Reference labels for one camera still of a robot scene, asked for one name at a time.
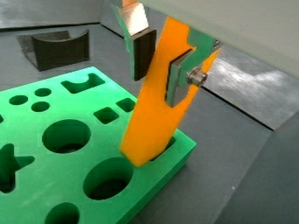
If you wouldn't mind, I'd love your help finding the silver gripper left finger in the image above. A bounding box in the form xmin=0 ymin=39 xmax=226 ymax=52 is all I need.
xmin=111 ymin=0 xmax=156 ymax=81

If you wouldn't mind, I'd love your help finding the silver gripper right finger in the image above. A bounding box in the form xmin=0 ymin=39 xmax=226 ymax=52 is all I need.
xmin=164 ymin=28 xmax=223 ymax=108

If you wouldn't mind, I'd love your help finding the yellow rectangular block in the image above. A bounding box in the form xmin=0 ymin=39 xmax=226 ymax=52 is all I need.
xmin=120 ymin=17 xmax=220 ymax=166

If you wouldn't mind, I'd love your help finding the black curved fixture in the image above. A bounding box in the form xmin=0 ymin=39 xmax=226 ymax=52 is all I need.
xmin=16 ymin=31 xmax=90 ymax=71

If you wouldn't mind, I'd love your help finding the green foam shape board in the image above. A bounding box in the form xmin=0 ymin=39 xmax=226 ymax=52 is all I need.
xmin=0 ymin=67 xmax=196 ymax=224

